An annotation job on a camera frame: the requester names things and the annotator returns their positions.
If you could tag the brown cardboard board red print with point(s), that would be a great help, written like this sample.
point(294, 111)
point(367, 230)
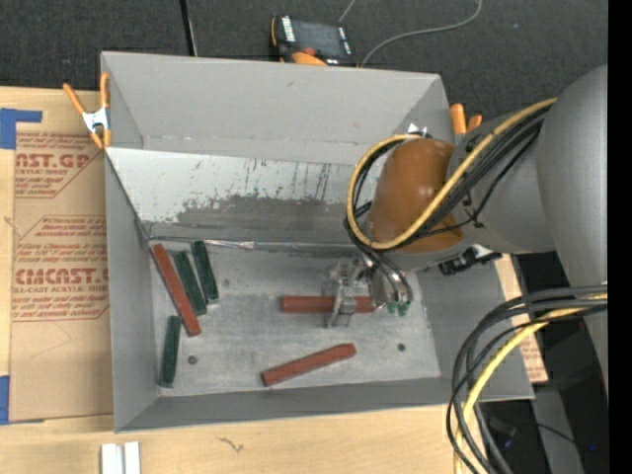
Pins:
point(59, 363)

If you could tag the grey metal bin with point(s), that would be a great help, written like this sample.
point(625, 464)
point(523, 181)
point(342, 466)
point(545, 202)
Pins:
point(276, 111)

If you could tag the dark green flat block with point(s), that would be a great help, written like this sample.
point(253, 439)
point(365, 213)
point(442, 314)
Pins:
point(190, 284)
point(205, 270)
point(170, 351)

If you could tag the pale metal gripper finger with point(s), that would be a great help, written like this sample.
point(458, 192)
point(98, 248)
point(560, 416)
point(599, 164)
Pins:
point(341, 316)
point(344, 278)

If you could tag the red-brown flat block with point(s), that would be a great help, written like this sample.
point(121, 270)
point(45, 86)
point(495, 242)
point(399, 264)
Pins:
point(308, 363)
point(306, 304)
point(175, 289)

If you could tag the black cylinder on white bracket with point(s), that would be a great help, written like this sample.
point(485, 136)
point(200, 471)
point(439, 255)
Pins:
point(466, 262)

